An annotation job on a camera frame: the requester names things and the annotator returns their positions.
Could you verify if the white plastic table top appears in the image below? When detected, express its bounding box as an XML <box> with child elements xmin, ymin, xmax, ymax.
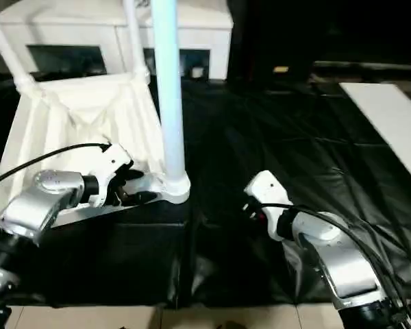
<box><xmin>0</xmin><ymin>70</ymin><xmax>192</xmax><ymax>230</ymax></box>

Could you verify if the white plastic table leg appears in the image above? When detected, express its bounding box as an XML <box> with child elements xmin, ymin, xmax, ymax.
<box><xmin>149</xmin><ymin>0</ymin><xmax>189</xmax><ymax>188</ymax></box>
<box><xmin>0</xmin><ymin>0</ymin><xmax>37</xmax><ymax>94</ymax></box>
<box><xmin>123</xmin><ymin>0</ymin><xmax>151</xmax><ymax>82</ymax></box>

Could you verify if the black mat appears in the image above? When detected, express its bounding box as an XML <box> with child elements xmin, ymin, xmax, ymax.
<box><xmin>0</xmin><ymin>73</ymin><xmax>411</xmax><ymax>306</ymax></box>

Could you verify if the black speaker with yellow label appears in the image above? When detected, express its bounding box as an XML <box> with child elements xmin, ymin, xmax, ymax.
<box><xmin>227</xmin><ymin>0</ymin><xmax>316</xmax><ymax>85</ymax></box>

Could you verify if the white cabinet with glass doors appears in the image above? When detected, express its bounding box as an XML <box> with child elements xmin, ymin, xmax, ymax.
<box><xmin>0</xmin><ymin>0</ymin><xmax>234</xmax><ymax>80</ymax></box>

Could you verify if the white side table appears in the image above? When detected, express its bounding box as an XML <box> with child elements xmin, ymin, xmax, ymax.
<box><xmin>338</xmin><ymin>82</ymin><xmax>411</xmax><ymax>191</ymax></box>

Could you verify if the brown low console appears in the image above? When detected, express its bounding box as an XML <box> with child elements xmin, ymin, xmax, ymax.
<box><xmin>313</xmin><ymin>60</ymin><xmax>411</xmax><ymax>84</ymax></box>

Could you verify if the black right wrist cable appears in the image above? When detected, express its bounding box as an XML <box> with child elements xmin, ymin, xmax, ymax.
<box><xmin>256</xmin><ymin>203</ymin><xmax>411</xmax><ymax>329</ymax></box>

